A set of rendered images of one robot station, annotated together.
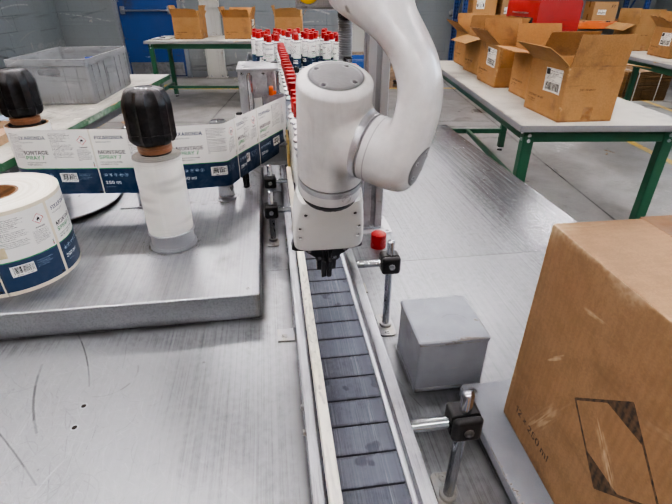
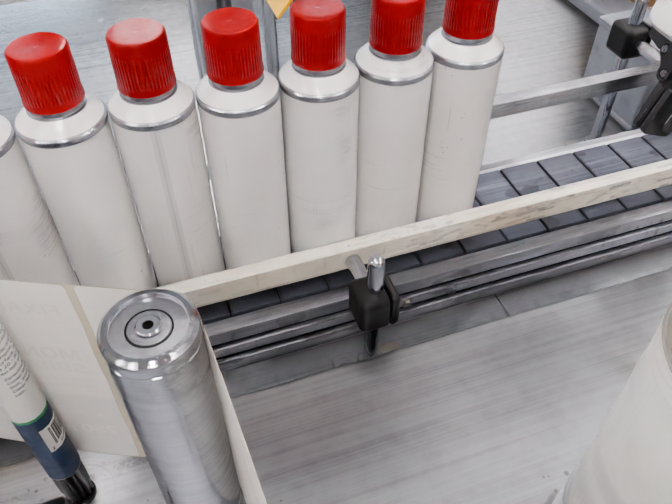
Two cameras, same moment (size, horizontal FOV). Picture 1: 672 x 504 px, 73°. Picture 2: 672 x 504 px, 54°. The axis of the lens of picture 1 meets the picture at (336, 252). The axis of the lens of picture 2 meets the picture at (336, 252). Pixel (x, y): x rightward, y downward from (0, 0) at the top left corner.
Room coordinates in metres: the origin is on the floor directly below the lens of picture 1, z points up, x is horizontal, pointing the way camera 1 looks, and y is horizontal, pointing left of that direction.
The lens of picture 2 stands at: (0.98, 0.43, 1.26)
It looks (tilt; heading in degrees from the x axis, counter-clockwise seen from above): 46 degrees down; 259
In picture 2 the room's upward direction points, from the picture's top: straight up
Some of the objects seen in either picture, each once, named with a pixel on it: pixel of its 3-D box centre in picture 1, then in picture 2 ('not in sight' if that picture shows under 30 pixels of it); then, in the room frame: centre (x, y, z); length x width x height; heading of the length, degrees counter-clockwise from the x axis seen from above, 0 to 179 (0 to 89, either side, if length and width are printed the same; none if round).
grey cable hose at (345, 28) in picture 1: (345, 61); not in sight; (1.09, -0.02, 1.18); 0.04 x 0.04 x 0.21
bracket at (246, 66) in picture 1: (257, 65); not in sight; (1.32, 0.21, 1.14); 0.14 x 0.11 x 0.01; 8
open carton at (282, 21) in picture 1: (290, 21); not in sight; (6.46, 0.57, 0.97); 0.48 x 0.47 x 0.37; 3
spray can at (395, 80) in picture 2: not in sight; (389, 132); (0.87, 0.05, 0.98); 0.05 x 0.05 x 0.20
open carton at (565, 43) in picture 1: (549, 62); not in sight; (2.74, -1.19, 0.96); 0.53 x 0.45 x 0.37; 92
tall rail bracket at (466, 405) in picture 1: (437, 452); not in sight; (0.30, -0.10, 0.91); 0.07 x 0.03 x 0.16; 98
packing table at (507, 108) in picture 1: (509, 140); not in sight; (3.19, -1.23, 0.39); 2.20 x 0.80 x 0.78; 1
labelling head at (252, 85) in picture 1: (263, 114); not in sight; (1.32, 0.21, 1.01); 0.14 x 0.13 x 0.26; 8
